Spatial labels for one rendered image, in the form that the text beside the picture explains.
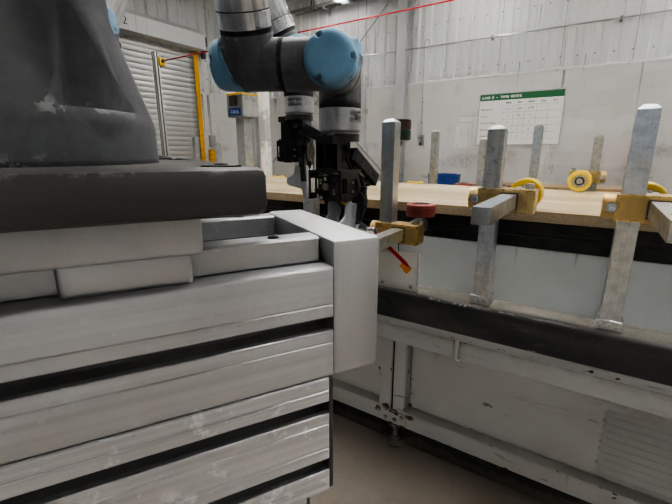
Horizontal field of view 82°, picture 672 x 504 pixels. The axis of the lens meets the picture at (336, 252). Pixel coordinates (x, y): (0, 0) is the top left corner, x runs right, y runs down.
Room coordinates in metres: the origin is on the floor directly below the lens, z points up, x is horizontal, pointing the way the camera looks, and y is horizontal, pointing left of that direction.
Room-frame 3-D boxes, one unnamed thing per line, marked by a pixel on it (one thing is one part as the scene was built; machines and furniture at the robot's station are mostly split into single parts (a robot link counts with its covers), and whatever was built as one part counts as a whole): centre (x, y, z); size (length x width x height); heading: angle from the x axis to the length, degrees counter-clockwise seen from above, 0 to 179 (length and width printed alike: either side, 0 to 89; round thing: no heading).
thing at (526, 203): (0.85, -0.36, 0.95); 0.13 x 0.06 x 0.05; 57
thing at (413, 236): (0.99, -0.16, 0.85); 0.13 x 0.06 x 0.05; 57
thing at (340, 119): (0.73, -0.01, 1.10); 0.08 x 0.08 x 0.05
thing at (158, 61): (3.34, 1.40, 1.25); 0.15 x 0.08 x 1.10; 57
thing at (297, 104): (1.05, 0.09, 1.16); 0.08 x 0.08 x 0.05
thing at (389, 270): (1.00, -0.10, 0.75); 0.26 x 0.01 x 0.10; 57
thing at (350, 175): (0.73, 0.00, 1.02); 0.09 x 0.08 x 0.12; 147
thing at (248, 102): (1.28, 0.29, 1.18); 0.07 x 0.07 x 0.08; 57
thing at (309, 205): (1.14, 0.07, 0.93); 0.03 x 0.03 x 0.48; 57
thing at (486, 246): (0.87, -0.35, 0.86); 0.03 x 0.03 x 0.48; 57
